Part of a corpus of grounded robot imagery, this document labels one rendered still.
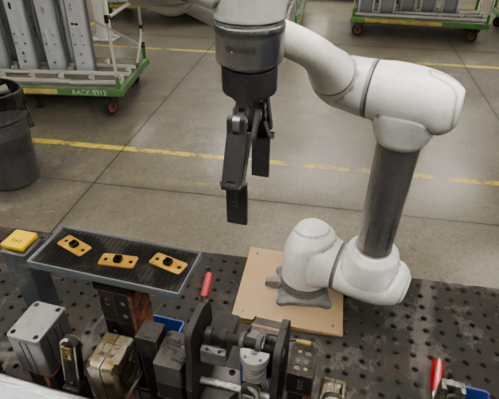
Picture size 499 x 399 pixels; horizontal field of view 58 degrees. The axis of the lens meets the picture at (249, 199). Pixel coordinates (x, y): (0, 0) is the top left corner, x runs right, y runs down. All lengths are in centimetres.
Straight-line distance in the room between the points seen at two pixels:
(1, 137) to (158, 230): 128
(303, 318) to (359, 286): 23
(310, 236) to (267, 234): 155
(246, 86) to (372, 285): 90
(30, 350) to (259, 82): 74
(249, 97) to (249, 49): 6
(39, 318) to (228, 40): 73
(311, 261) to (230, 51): 93
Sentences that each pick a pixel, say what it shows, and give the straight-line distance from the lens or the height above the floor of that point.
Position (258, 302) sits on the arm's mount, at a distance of 153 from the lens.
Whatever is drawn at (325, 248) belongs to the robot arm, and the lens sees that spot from 139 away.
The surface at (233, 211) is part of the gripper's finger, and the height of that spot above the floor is 147.
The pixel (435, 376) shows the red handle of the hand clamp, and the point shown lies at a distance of 93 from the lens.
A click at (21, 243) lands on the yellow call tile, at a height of 116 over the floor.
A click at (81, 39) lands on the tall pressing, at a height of 62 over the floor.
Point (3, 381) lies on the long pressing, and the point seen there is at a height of 100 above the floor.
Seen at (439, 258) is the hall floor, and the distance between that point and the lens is 298.
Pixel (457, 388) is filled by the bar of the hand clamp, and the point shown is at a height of 121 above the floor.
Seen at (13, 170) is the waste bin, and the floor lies 17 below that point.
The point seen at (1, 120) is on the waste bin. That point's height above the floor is 57.
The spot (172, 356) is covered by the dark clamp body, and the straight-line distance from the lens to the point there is 97.
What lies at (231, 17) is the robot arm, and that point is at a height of 173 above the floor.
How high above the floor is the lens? 186
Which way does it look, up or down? 35 degrees down
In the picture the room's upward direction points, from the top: straight up
